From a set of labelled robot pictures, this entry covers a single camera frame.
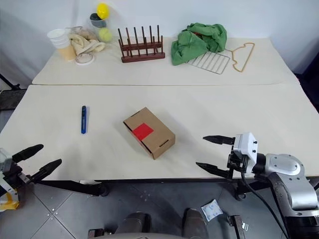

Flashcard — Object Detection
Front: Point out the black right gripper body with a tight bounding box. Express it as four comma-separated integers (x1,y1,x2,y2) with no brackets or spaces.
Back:
226,145,252,179

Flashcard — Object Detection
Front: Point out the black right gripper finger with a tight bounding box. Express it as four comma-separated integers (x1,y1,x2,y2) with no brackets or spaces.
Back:
195,161,234,179
202,134,236,146

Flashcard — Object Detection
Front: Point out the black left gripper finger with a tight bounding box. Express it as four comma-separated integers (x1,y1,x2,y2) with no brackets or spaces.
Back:
11,144,44,163
27,159,62,184

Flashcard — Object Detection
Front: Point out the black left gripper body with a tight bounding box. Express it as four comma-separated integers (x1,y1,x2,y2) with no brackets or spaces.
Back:
0,161,34,191

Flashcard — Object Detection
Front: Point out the blue pen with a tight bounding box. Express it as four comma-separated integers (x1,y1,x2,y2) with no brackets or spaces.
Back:
80,105,87,135

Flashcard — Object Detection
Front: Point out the cardboard box with red tape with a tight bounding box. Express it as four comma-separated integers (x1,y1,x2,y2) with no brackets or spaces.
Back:
123,107,176,160

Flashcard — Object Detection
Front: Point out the yellow and white bag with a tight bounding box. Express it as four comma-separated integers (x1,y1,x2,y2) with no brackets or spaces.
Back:
0,178,20,213

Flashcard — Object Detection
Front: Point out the small white sachet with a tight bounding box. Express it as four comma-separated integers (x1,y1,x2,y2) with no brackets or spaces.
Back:
200,199,223,222

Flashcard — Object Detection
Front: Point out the black table leg with caster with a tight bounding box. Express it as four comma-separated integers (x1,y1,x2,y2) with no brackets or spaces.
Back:
37,179,111,198

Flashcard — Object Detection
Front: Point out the dark grey floor mat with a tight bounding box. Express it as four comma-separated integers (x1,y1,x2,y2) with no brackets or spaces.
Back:
0,89,27,112

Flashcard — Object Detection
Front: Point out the dark grey rounded shape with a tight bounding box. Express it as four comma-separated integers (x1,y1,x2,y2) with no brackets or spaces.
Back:
182,207,209,239
121,211,153,235

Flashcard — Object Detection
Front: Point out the black stand leg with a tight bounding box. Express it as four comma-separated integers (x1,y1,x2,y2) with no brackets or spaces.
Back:
0,73,22,91

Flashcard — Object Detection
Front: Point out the crumpled green cloth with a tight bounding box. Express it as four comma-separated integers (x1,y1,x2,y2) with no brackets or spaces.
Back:
170,22,228,67

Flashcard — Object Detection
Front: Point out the white tape roll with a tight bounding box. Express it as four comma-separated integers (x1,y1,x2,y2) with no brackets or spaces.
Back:
75,52,96,67

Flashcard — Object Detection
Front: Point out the beige paper cup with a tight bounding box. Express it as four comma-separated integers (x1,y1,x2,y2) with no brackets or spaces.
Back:
57,44,76,62

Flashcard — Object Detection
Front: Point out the black furniture piece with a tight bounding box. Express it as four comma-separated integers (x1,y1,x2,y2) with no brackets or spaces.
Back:
293,53,319,116

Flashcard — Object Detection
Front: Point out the dark wooden peg rack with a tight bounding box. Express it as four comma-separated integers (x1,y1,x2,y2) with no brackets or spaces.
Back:
117,24,166,64

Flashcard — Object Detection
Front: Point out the stack of white paper cups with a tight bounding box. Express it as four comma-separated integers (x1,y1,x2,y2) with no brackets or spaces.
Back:
47,28,69,49

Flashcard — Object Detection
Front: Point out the beige crumpled towel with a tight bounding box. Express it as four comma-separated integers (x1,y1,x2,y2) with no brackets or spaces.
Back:
68,25,106,56

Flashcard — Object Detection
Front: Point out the yellow-green tennis ball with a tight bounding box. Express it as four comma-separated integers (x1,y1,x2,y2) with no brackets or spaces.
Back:
98,27,113,42

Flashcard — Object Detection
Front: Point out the clear plastic tube container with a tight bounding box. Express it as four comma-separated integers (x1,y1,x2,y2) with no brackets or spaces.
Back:
89,11,113,43

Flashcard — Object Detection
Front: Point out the yellow ball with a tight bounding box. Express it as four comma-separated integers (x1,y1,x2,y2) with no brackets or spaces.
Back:
96,2,110,20

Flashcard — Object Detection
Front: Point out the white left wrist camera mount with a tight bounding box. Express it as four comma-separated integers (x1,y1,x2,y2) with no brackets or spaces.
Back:
0,148,13,173

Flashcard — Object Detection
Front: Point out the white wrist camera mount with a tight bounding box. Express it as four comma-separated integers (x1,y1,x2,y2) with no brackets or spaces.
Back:
233,132,259,173
0,148,13,173

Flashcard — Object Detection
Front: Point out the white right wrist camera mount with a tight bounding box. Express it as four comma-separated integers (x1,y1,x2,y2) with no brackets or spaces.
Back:
233,132,259,173

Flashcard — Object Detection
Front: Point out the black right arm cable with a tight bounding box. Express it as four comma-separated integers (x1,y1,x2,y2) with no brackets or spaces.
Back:
239,171,291,239

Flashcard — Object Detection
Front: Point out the dark metal bracket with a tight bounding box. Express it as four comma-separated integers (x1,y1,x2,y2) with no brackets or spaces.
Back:
87,228,118,239
227,214,249,234

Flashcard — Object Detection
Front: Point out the metal wire rack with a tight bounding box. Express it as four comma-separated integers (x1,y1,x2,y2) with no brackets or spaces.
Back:
186,51,231,75

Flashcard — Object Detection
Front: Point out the gold wire clothes hanger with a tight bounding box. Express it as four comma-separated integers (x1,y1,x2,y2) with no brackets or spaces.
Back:
228,42,256,73

